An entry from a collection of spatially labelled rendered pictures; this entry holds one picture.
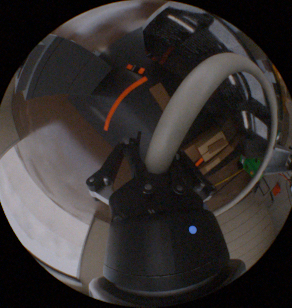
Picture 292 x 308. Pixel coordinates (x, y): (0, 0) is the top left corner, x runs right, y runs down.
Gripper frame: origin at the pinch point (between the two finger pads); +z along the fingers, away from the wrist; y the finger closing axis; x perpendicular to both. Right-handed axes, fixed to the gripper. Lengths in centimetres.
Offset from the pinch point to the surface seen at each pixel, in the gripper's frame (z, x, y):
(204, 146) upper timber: 58, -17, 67
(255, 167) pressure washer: 30, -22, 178
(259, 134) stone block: 6, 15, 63
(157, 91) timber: 68, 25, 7
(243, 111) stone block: 13, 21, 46
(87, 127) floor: 88, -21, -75
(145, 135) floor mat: 82, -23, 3
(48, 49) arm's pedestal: 6, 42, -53
